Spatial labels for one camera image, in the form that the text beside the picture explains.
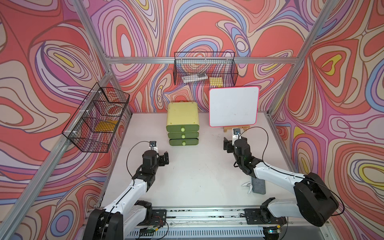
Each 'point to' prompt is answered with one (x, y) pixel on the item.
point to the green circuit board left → (148, 231)
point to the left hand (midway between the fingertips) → (160, 151)
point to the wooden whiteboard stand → (244, 127)
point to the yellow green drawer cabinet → (182, 123)
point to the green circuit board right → (274, 230)
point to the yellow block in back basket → (216, 82)
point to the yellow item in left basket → (108, 125)
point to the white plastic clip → (248, 184)
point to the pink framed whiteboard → (233, 106)
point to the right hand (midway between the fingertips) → (232, 140)
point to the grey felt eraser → (258, 186)
